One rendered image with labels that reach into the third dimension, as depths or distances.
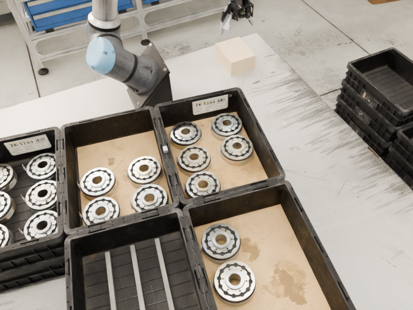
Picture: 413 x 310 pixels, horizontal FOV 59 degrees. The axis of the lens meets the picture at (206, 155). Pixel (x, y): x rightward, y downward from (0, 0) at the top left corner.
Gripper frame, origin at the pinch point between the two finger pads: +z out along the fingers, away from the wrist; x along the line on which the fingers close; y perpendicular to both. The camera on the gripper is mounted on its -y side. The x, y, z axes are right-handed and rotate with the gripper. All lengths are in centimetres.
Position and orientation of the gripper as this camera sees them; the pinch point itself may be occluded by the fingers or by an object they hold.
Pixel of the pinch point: (236, 29)
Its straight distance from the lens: 165.7
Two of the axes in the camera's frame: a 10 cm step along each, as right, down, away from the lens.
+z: 0.3, 6.3, 7.8
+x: 9.1, -3.4, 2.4
